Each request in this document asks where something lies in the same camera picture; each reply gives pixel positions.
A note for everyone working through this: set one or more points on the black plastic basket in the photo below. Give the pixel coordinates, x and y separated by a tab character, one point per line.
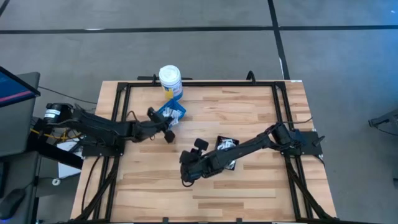
219	139

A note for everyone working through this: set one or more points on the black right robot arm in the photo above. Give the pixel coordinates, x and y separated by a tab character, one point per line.
248	146

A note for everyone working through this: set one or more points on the blue plastic basket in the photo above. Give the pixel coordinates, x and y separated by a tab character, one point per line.
178	104

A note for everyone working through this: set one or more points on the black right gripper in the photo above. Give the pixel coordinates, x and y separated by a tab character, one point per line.
199	166

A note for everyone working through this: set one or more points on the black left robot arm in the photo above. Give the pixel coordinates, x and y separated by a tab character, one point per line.
99	126

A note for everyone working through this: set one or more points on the computer desk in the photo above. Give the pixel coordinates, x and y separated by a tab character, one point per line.
18	133

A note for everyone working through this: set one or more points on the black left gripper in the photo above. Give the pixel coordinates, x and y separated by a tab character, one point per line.
152	129

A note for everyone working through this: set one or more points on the black equipment stand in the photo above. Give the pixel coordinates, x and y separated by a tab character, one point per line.
384	119

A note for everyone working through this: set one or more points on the white BZK antiseptic towelette packet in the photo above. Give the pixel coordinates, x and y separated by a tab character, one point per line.
227	144

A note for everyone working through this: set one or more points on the white Lysol wipes canister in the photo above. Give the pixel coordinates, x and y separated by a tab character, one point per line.
170	81

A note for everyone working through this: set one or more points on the black aluminium table frame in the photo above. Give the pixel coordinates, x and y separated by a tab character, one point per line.
199	84

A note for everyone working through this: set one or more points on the black computer mouse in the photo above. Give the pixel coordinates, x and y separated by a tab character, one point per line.
12	202

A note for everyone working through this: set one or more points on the computer monitor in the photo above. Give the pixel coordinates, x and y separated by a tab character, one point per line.
15	88

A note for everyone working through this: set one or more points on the white tape roll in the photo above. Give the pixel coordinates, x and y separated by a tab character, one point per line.
56	181

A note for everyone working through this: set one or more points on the white paper sheet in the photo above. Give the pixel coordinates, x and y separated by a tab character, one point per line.
66	161

